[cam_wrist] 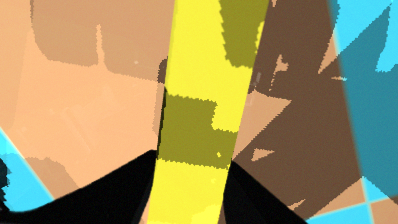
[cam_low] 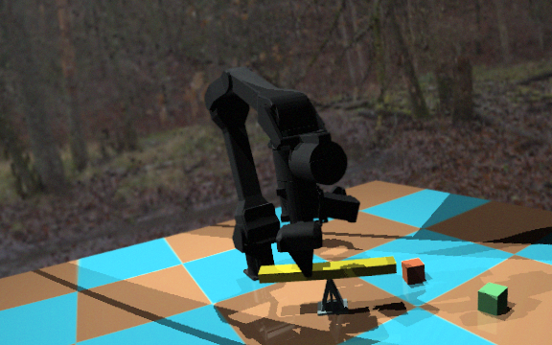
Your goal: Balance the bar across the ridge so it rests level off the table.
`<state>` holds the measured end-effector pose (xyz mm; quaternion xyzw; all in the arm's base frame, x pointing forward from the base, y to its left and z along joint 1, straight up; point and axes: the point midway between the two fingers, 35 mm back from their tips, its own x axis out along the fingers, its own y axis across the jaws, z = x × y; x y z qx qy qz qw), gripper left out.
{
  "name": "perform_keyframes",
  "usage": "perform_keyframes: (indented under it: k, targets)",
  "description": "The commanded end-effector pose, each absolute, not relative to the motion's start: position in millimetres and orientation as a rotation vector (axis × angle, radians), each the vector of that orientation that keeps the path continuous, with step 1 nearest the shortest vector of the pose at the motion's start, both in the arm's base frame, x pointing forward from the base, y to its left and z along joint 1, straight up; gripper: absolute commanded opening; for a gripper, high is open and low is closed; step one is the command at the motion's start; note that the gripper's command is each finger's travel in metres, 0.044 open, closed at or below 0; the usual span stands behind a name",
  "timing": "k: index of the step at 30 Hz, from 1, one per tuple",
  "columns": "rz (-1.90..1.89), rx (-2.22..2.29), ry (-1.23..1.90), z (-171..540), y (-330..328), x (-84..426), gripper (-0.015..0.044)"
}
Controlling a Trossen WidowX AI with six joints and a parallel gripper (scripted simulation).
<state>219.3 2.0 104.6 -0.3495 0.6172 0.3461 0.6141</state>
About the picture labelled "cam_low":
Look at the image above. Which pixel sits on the orange cube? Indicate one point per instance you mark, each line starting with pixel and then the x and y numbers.
pixel 413 271

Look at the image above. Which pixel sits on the green cube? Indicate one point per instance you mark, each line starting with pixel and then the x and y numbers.
pixel 492 299

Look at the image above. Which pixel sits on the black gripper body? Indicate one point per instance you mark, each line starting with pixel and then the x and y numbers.
pixel 299 204

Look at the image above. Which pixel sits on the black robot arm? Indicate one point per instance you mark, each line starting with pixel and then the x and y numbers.
pixel 302 148

